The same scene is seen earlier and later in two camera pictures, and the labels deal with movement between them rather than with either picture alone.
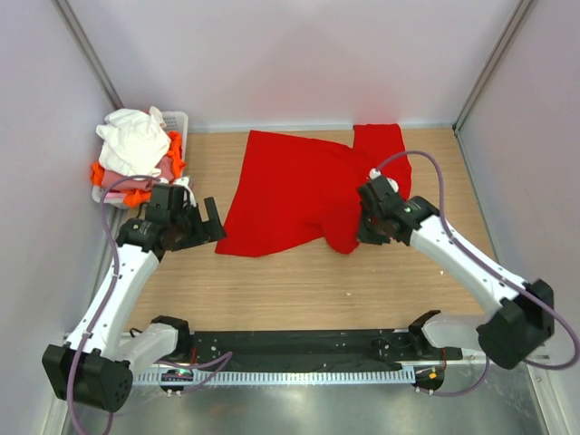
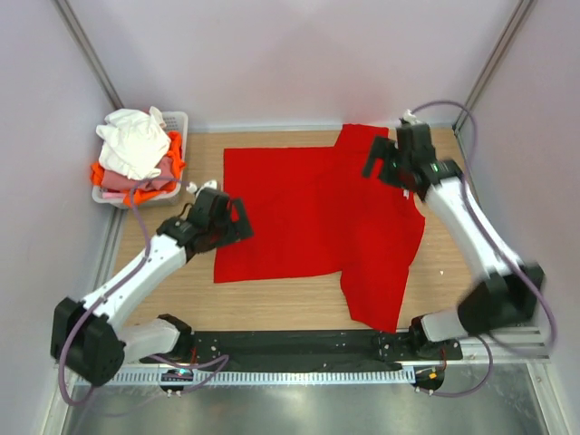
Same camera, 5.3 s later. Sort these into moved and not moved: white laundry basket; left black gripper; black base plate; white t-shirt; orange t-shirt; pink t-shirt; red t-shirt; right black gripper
Moved: red t-shirt; right black gripper; left black gripper
Not moved: pink t-shirt; white t-shirt; black base plate; orange t-shirt; white laundry basket
